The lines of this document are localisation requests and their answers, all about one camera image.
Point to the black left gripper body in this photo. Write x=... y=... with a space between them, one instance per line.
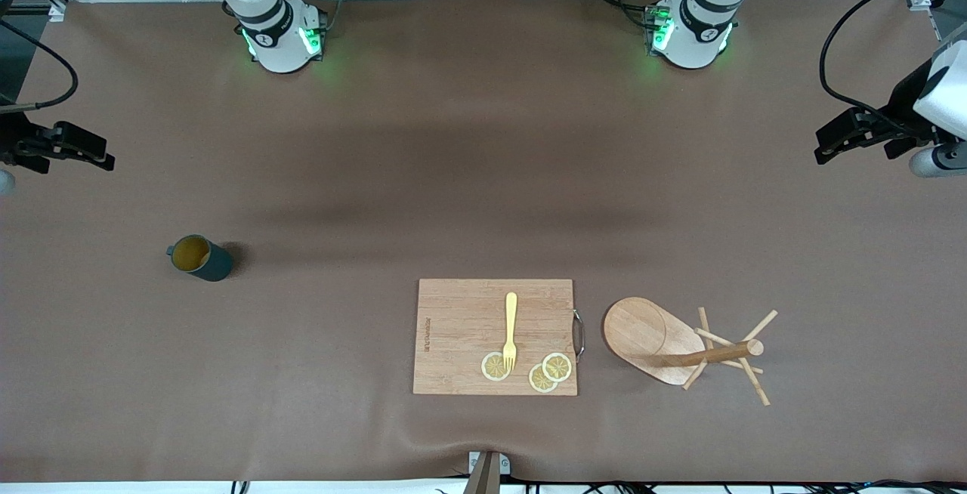
x=900 y=110

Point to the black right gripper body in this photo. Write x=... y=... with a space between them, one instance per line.
x=13 y=141

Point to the dark green mug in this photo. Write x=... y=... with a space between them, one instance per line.
x=213 y=263

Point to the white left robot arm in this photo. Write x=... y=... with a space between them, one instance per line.
x=691 y=44

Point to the wooden mug tree rack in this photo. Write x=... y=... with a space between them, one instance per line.
x=642 y=331

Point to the lemon slice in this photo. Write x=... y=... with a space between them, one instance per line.
x=492 y=367
x=540 y=381
x=559 y=365

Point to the brown table mat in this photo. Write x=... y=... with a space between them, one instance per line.
x=483 y=214

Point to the yellow plastic fork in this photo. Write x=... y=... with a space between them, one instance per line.
x=511 y=320

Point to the wooden cutting board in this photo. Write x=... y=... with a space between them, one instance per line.
x=461 y=335

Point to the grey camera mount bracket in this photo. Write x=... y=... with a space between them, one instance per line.
x=487 y=471

